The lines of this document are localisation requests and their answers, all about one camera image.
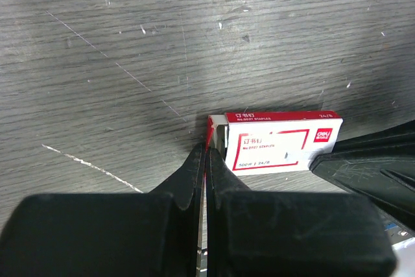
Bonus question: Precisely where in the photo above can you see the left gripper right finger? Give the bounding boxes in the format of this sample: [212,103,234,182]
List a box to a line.
[205,148,397,276]

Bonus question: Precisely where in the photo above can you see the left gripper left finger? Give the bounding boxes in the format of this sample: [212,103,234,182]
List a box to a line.
[1,144,205,276]

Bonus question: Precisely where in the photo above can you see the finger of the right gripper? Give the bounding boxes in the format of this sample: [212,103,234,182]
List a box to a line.
[310,121,414,234]

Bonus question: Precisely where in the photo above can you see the red white staple box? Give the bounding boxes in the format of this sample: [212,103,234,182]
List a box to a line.
[206,111,343,176]

